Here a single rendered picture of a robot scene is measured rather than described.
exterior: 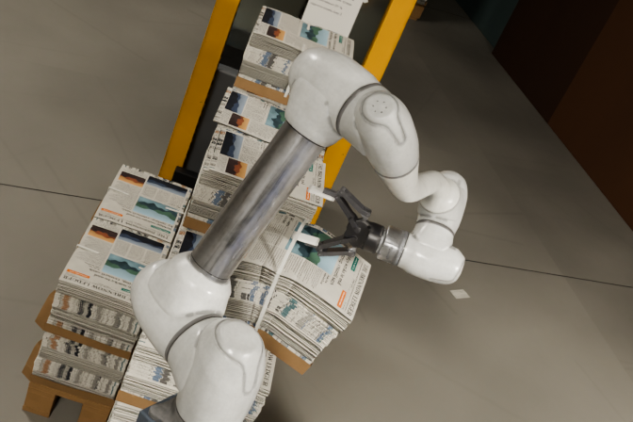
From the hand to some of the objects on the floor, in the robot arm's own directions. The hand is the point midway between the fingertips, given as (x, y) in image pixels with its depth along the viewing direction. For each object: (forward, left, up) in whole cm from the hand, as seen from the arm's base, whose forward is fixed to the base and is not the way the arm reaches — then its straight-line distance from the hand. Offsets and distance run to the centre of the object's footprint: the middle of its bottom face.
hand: (305, 212), depth 223 cm
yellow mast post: (+101, +132, -130) cm, 211 cm away
